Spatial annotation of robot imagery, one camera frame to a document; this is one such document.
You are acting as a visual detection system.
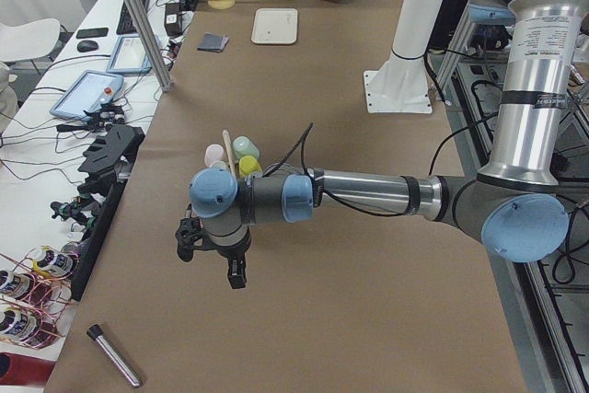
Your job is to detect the metal tube with black cap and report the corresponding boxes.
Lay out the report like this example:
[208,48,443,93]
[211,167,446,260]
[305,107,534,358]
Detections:
[87,324,143,388]

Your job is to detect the blue teach pendant near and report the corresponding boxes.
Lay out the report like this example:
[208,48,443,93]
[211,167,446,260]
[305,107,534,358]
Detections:
[50,70,124,120]

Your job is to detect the black smartphone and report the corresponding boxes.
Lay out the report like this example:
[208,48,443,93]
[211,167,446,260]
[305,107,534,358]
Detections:
[75,27,109,40]

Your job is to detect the blue teach pendant far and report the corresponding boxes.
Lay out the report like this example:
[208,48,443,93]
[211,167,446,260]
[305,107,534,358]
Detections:
[106,34,152,76]

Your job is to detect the aluminium frame post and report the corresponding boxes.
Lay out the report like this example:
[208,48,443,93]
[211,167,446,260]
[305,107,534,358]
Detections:
[123,0,172,92]

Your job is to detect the grey folded cloth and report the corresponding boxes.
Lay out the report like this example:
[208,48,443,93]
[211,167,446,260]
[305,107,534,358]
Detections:
[197,32,229,52]

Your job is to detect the white wire cup rack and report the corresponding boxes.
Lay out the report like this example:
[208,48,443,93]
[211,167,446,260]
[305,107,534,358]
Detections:
[222,129,238,179]

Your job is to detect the white chair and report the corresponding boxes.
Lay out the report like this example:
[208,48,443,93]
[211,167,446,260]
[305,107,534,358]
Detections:
[1,18,61,74]

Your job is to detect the pale cream plastic cup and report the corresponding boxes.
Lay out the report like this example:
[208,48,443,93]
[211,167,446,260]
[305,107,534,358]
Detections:
[210,161,229,170]

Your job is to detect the black stand fixture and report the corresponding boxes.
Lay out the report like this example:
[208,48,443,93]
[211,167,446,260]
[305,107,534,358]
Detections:
[51,124,145,301]

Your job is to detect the black keyboard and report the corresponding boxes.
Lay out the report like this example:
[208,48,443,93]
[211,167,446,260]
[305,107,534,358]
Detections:
[116,0,152,36]

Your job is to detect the black computer mouse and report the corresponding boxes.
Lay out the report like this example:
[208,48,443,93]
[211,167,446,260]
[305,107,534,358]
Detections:
[76,40,99,53]

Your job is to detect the yellow plastic cup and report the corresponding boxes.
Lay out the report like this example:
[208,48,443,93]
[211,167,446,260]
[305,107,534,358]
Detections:
[238,156,262,178]

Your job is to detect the cream rabbit tray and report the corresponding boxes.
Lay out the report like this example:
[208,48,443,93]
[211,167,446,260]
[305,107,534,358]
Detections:
[251,8,298,45]

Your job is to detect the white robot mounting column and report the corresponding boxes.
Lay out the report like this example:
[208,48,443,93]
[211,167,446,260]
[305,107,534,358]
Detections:
[364,0,443,114]

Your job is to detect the pink plastic cup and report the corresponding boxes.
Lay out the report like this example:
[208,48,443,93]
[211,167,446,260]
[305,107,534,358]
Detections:
[204,144,225,168]

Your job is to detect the blue teach pendant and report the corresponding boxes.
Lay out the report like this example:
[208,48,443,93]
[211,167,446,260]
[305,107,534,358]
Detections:
[50,70,124,120]
[106,34,152,76]

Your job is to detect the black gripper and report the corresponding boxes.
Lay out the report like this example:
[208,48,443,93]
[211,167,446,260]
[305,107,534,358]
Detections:
[202,226,251,289]

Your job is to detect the green plastic cup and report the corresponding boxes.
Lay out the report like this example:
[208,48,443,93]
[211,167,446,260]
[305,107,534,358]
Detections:
[233,135,260,159]

